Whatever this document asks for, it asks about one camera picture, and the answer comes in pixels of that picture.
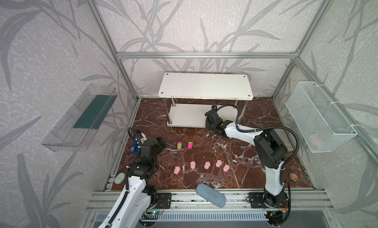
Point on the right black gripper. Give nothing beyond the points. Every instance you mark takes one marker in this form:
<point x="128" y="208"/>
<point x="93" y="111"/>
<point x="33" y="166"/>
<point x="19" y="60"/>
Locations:
<point x="211" y="118"/>

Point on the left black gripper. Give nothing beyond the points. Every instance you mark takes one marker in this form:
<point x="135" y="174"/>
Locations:
<point x="159" y="142"/>

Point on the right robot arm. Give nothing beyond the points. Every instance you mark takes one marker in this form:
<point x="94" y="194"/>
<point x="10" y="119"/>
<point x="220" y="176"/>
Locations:
<point x="270" y="148"/>

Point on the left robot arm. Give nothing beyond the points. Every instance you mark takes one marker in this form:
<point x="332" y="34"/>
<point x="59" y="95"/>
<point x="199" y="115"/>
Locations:
<point x="136" y="196"/>

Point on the white two-tier shelf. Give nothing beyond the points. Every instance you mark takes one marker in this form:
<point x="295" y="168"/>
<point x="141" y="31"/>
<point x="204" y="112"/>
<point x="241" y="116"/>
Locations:
<point x="200" y="86"/>

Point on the pink toy pig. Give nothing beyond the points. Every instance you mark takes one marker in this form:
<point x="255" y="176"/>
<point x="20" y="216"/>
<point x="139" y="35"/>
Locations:
<point x="226" y="168"/>
<point x="177" y="170"/>
<point x="207" y="165"/>
<point x="192" y="165"/>
<point x="219" y="163"/>

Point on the pale green round disc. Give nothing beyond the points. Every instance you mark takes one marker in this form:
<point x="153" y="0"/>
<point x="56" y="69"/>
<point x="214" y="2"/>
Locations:
<point x="119" y="179"/>

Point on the grey blue oval pad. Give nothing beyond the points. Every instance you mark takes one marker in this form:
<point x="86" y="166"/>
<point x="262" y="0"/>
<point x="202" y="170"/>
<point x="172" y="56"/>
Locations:
<point x="214" y="197"/>

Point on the small round orange object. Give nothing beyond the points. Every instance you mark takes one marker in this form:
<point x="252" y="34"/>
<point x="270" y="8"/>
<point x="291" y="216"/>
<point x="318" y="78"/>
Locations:
<point x="293" y="177"/>

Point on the pink toy in basket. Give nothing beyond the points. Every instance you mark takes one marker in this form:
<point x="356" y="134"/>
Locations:
<point x="316" y="140"/>

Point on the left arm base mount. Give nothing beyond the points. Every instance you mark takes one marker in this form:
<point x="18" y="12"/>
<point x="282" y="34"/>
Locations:
<point x="161" y="200"/>

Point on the clear plastic wall bin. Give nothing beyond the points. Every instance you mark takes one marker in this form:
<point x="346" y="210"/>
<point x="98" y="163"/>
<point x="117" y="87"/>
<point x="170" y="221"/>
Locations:
<point x="79" y="125"/>

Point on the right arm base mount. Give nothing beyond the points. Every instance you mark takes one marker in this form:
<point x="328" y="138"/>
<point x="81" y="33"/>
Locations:
<point x="265" y="201"/>

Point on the white wire mesh basket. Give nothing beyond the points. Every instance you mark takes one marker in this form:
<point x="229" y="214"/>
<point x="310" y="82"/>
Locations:
<point x="314" y="112"/>

